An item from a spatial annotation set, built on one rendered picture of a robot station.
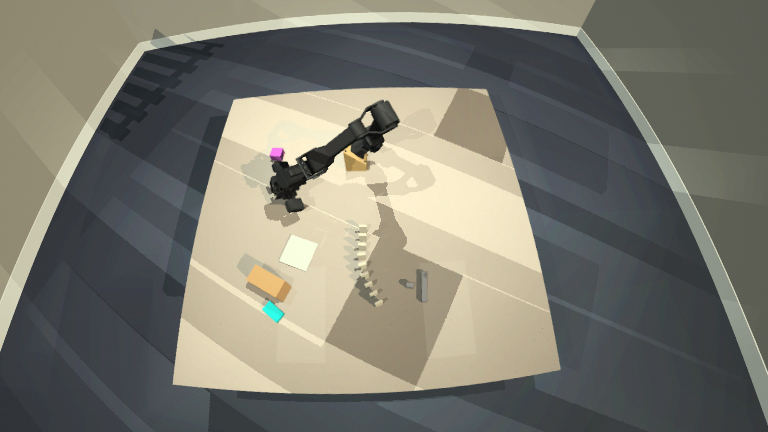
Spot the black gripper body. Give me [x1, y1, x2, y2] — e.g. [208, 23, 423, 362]
[272, 161, 307, 213]

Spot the cyan rectangular block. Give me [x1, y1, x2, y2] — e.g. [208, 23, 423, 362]
[262, 301, 285, 323]

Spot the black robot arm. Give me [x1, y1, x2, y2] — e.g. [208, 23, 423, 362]
[270, 100, 400, 197]

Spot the small pink block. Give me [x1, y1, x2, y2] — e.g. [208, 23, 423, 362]
[270, 148, 285, 161]

